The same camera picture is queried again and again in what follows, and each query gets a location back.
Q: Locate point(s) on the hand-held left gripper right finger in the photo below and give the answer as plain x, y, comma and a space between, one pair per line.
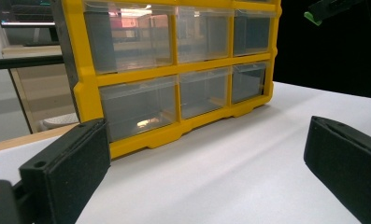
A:
348, 161

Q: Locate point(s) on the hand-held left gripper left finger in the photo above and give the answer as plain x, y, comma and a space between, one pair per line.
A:
64, 174

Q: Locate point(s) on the small green plastic piece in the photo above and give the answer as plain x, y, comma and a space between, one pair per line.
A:
313, 18

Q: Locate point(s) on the yellow black drawer organizer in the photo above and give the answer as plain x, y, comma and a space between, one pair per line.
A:
89, 90

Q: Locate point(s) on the black curtain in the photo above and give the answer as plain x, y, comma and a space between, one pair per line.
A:
329, 56

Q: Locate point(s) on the white round object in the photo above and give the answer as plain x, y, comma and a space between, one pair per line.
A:
60, 121

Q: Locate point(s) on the wooden table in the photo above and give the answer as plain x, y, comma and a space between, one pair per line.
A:
24, 138

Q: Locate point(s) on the beige wooden desk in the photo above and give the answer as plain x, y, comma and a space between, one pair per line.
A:
43, 93

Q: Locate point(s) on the group of clear drawers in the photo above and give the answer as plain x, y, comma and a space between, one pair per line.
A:
202, 40

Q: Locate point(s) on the black monitor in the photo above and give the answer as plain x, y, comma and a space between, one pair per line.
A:
24, 12

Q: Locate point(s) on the black metal frame bar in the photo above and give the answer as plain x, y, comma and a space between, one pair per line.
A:
21, 62

